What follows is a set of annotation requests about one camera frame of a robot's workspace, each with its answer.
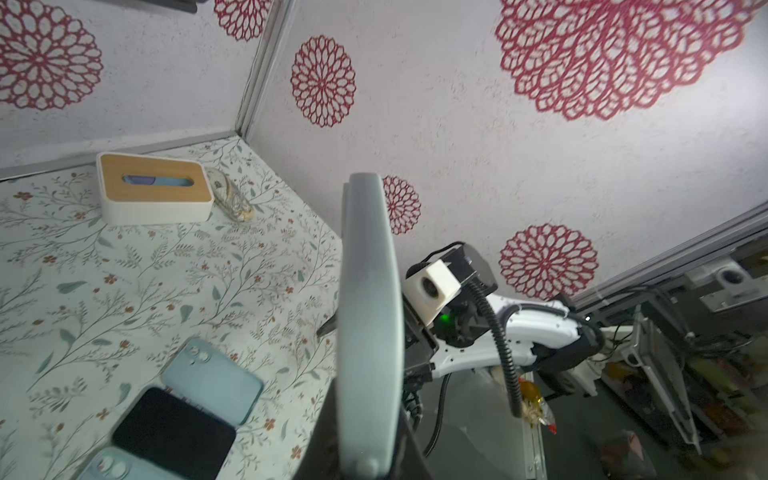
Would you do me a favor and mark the small black phone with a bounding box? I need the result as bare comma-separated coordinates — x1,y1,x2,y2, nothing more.
336,173,404,479

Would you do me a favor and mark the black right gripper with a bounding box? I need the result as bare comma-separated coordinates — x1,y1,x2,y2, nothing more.
403,305,438,390

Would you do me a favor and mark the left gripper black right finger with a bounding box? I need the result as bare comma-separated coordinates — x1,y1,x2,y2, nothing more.
395,408,432,480

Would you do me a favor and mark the white tissue box wooden lid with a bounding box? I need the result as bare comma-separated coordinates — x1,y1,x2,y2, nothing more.
96,152,214,226

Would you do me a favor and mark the grey wall shelf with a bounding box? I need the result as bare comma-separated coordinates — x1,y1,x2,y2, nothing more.
103,0,207,15

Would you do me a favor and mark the light blue case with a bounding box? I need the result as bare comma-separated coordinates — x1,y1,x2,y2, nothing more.
160,337,264,427
76,447,180,480

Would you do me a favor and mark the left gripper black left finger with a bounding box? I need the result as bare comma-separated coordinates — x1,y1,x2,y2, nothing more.
293,379,339,480

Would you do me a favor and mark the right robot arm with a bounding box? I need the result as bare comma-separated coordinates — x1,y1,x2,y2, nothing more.
402,284,605,427

